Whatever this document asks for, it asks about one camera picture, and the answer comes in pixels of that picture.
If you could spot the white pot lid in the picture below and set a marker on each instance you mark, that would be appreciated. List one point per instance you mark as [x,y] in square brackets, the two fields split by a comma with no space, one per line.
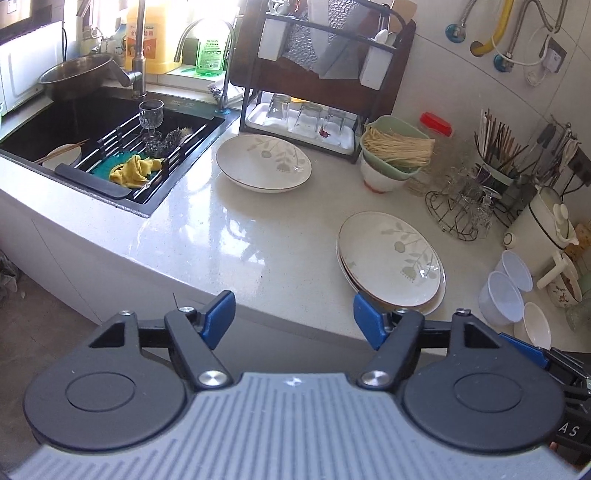
[556,217]

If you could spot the steel cleaver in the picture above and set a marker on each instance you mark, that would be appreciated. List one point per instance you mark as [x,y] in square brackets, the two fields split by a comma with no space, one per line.
[302,46]

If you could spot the white rack caddy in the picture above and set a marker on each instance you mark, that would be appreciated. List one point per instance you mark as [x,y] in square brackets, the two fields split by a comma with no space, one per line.
[376,67]
[270,39]

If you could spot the steel wool scrubber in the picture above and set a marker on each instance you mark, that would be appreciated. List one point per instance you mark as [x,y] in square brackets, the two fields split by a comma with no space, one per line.
[164,142]

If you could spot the textured glass cup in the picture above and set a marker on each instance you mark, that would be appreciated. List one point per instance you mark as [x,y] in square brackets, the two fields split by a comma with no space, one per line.
[579,316]

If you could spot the black kitchen sink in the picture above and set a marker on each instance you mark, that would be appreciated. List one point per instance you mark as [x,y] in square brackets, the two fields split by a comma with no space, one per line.
[46,124]

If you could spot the steel sink faucet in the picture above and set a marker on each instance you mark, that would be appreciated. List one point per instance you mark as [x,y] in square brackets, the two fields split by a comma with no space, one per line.
[138,50]

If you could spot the white bowl with chopsticks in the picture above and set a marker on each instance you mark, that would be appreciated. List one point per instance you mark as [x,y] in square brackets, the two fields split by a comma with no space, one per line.
[64,157]

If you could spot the clear jar with red lid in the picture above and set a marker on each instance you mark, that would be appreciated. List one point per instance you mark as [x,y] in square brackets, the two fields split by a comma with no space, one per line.
[436,123]

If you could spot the bundle of chopsticks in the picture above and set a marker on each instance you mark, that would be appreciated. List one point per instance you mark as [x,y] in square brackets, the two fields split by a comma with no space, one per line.
[498,143]

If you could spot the clear wine glass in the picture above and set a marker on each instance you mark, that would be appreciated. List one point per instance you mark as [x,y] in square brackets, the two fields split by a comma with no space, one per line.
[151,117]

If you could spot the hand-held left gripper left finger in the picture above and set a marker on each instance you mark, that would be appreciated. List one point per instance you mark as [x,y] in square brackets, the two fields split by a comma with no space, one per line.
[220,314]

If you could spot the yellow cloth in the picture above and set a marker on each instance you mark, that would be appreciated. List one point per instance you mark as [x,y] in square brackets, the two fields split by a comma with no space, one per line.
[136,170]

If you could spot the white drip tray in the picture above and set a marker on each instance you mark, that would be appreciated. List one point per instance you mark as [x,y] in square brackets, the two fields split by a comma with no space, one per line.
[258,117]

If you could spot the green detergent bottle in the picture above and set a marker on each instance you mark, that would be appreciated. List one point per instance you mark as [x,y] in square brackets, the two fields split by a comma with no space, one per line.
[213,50]

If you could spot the yellow sponge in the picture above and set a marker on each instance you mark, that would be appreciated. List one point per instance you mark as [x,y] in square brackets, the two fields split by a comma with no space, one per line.
[579,249]

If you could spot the patterned mug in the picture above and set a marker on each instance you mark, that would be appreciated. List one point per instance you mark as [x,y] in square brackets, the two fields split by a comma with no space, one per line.
[565,288]

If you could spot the white electric pot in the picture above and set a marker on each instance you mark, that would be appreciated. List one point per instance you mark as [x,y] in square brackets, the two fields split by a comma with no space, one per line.
[531,235]

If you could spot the hanging kitchen utensils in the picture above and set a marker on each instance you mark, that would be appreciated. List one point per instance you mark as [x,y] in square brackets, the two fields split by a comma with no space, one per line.
[556,147]

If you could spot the teal scrubbing pad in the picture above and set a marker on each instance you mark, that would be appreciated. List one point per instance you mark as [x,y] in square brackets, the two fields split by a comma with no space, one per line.
[104,166]

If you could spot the yellow oil bottle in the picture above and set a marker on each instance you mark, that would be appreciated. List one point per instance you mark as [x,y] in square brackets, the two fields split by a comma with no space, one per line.
[154,46]

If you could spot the curved steel faucet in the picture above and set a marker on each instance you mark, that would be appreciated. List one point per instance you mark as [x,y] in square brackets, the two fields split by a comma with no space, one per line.
[227,69]

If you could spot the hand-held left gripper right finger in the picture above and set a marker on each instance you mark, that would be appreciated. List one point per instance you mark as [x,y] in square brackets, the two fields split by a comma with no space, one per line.
[367,318]

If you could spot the clear drinking glass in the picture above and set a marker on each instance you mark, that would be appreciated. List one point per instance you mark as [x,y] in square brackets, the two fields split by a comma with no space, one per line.
[278,107]
[305,119]
[333,123]

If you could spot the white wall socket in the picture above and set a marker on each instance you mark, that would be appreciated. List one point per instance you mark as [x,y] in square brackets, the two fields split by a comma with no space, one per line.
[554,55]

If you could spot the grey cloth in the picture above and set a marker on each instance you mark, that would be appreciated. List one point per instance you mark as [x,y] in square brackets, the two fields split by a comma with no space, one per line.
[7,277]

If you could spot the steel basin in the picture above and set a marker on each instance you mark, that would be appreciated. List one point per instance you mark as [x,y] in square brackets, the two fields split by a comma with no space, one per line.
[76,76]

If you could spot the black sink drain rack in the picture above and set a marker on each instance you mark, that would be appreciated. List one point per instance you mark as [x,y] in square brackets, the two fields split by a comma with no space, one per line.
[92,177]

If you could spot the white bowl with red base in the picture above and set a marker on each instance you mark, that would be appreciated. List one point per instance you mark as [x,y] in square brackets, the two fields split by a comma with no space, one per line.
[381,180]

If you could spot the white appliance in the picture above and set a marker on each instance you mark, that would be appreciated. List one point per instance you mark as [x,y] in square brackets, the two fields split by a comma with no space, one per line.
[30,64]

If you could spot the deep floral plate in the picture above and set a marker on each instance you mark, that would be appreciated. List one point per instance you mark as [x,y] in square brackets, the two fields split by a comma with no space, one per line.
[263,170]

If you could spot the green colander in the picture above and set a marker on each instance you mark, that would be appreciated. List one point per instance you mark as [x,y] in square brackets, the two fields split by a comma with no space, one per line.
[392,123]

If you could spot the dry noodles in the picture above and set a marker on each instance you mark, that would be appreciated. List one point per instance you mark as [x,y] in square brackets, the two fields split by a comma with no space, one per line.
[397,147]

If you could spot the black dish rack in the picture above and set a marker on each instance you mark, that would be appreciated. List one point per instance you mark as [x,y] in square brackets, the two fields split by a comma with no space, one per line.
[323,26]

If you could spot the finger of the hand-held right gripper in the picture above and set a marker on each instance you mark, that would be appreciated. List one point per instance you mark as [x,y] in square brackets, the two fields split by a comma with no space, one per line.
[526,349]

